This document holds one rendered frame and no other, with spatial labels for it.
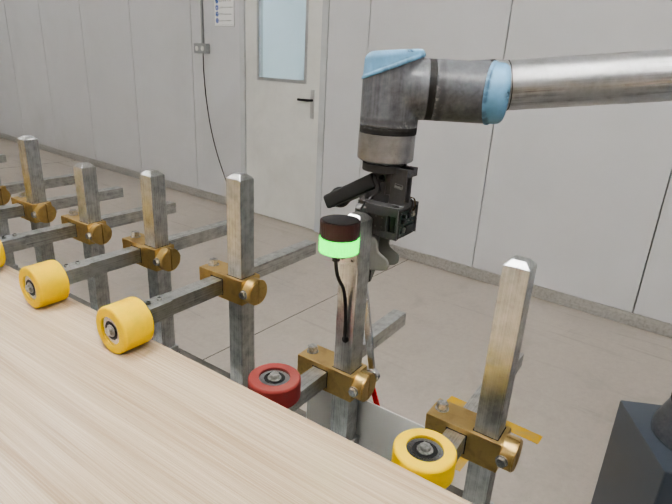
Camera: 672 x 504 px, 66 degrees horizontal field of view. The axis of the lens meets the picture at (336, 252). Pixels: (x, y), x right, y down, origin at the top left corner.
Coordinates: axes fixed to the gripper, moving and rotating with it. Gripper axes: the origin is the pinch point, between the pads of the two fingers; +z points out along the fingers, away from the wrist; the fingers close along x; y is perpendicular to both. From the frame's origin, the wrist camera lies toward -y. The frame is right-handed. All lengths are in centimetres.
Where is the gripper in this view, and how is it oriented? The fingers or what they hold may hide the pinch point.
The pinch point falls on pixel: (364, 273)
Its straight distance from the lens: 91.0
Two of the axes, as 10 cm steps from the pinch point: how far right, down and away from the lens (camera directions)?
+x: 5.7, -2.5, 7.8
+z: -0.5, 9.4, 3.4
